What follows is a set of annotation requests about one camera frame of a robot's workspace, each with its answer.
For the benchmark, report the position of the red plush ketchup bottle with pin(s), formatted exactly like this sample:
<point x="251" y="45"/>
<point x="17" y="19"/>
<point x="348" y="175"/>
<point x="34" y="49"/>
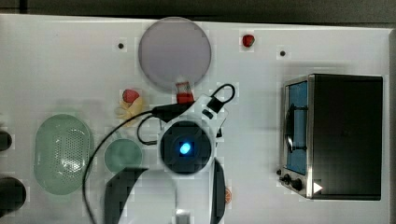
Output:
<point x="184" y="93"/>

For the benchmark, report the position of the black object at edge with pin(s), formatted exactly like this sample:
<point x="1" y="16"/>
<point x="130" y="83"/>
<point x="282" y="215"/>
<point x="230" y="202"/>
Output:
<point x="5" y="141"/>

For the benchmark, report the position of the orange slice toy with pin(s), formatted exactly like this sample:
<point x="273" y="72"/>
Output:
<point x="228" y="196"/>

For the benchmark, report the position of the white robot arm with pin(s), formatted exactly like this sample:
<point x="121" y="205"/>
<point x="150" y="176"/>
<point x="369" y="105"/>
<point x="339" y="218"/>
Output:
<point x="187" y="186"/>

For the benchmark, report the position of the grey round plate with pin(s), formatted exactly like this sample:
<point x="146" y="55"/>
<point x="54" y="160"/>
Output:
<point x="174" y="50"/>

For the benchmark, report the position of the green perforated strainer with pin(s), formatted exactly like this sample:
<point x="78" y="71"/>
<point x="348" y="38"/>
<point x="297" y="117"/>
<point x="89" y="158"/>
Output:
<point x="63" y="145"/>

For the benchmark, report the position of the green round bowl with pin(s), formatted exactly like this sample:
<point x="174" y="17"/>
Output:
<point x="122" y="153"/>

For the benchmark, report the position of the silver toaster oven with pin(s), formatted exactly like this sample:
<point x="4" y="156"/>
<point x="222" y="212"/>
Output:
<point x="332" y="137"/>

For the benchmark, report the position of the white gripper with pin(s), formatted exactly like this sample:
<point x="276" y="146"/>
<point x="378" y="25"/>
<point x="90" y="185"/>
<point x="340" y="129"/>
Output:
<point x="188" y="142"/>

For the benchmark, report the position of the small red strawberry toy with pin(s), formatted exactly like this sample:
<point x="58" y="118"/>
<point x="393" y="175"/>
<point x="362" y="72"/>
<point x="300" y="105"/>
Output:
<point x="248" y="41"/>

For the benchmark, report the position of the black round object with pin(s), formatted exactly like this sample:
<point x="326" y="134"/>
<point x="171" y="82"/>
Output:
<point x="12" y="195"/>

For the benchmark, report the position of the red plush strawberry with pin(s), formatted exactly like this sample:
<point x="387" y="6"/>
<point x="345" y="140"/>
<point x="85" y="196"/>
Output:
<point x="129" y="96"/>

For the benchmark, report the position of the yellow plush banana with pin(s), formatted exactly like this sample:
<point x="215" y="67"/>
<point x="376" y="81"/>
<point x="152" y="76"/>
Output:
<point x="128" y="110"/>

